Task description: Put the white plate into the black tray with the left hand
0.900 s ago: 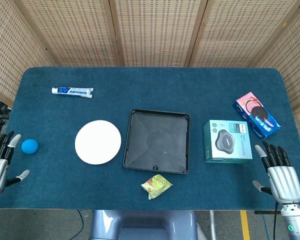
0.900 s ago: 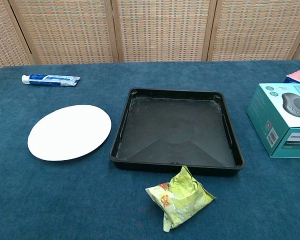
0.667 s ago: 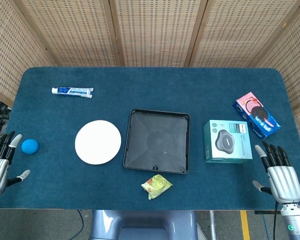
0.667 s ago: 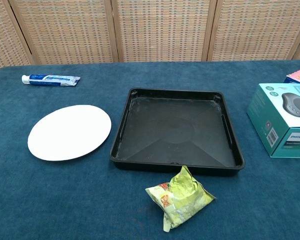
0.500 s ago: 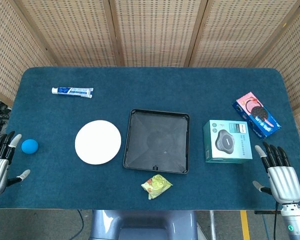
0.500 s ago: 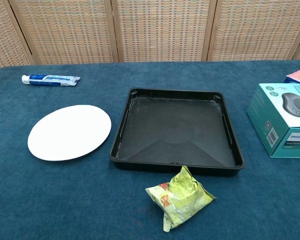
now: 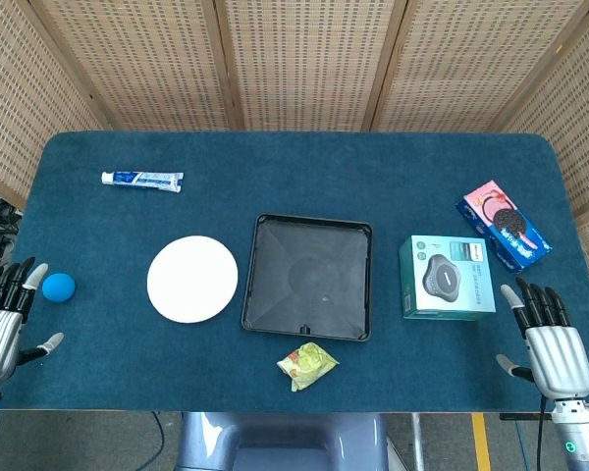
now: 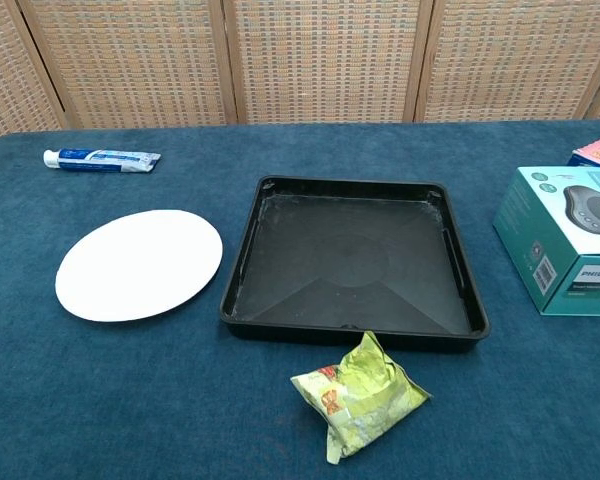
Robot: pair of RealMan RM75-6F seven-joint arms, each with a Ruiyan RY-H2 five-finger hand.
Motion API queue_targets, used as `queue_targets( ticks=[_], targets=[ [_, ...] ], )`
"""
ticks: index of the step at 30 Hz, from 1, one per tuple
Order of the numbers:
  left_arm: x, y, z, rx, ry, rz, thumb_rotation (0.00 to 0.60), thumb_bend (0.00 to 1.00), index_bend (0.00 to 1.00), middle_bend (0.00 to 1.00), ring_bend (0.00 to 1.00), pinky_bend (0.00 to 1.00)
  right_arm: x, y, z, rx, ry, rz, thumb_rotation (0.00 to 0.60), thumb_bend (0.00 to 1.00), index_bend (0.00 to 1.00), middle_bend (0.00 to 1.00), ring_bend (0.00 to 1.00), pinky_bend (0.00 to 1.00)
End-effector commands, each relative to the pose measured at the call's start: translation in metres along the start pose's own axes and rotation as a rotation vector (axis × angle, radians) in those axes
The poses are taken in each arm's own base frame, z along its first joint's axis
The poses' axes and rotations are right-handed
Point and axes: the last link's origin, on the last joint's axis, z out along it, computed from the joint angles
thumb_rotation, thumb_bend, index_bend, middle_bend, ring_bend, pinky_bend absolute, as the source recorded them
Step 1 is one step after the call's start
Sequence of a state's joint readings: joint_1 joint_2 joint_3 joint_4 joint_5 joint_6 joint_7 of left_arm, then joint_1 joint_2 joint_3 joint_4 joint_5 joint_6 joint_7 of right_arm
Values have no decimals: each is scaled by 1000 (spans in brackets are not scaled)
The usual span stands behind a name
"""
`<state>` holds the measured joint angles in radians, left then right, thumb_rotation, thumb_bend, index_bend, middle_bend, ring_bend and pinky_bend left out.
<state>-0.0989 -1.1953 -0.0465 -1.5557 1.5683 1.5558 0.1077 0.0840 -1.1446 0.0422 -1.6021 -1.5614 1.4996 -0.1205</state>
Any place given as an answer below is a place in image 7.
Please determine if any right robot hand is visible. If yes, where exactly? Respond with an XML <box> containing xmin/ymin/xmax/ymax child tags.
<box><xmin>495</xmin><ymin>277</ymin><xmax>589</xmax><ymax>402</ymax></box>

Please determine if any blue ball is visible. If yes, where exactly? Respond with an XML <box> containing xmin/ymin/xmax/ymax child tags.
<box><xmin>41</xmin><ymin>273</ymin><xmax>77</xmax><ymax>301</ymax></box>

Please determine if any toothpaste tube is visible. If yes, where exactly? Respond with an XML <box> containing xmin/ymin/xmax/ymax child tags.
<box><xmin>100</xmin><ymin>170</ymin><xmax>186</xmax><ymax>194</ymax></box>

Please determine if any black square tray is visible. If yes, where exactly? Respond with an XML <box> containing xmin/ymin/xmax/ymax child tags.
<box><xmin>240</xmin><ymin>212</ymin><xmax>375</xmax><ymax>343</ymax></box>

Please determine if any teal speaker box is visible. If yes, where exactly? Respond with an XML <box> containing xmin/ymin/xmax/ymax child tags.
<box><xmin>398</xmin><ymin>235</ymin><xmax>498</xmax><ymax>322</ymax></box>

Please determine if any woven folding screen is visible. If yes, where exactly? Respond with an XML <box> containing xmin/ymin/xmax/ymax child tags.
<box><xmin>0</xmin><ymin>0</ymin><xmax>589</xmax><ymax>308</ymax></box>

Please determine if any white round plate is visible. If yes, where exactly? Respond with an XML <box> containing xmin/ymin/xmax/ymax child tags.
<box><xmin>146</xmin><ymin>235</ymin><xmax>240</xmax><ymax>325</ymax></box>

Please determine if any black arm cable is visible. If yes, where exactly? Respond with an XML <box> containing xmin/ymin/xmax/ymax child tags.
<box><xmin>535</xmin><ymin>396</ymin><xmax>549</xmax><ymax>471</ymax></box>

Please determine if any blue table cloth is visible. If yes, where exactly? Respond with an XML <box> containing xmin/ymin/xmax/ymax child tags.
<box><xmin>0</xmin><ymin>130</ymin><xmax>589</xmax><ymax>414</ymax></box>

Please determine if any pink blue cookie box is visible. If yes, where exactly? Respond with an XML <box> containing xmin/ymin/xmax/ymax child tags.
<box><xmin>455</xmin><ymin>179</ymin><xmax>554</xmax><ymax>274</ymax></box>

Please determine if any blue floor cable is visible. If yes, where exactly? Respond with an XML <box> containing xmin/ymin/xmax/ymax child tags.
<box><xmin>149</xmin><ymin>411</ymin><xmax>167</xmax><ymax>471</ymax></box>

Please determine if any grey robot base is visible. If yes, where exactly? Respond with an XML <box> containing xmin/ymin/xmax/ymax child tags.
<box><xmin>175</xmin><ymin>411</ymin><xmax>389</xmax><ymax>471</ymax></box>

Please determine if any green snack packet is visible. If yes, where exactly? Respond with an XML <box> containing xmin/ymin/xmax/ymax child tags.
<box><xmin>276</xmin><ymin>341</ymin><xmax>340</xmax><ymax>393</ymax></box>

